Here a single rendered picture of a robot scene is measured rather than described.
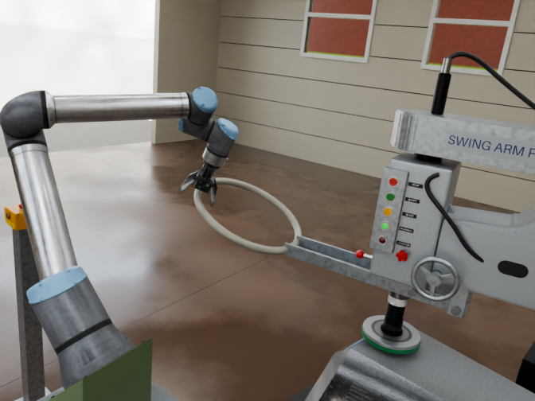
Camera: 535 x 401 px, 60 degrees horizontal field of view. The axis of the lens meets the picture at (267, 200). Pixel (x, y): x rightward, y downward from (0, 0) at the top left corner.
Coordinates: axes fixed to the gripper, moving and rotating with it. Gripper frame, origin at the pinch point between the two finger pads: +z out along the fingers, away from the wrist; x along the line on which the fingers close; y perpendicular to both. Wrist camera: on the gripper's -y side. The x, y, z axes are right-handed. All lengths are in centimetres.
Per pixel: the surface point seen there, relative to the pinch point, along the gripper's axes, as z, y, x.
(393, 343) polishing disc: -2, 45, 84
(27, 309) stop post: 86, 6, -49
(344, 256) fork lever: -12, 17, 62
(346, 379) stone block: 14, 52, 73
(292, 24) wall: 2, -736, 62
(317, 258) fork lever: -10, 23, 50
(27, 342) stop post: 102, 10, -44
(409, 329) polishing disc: -3, 35, 93
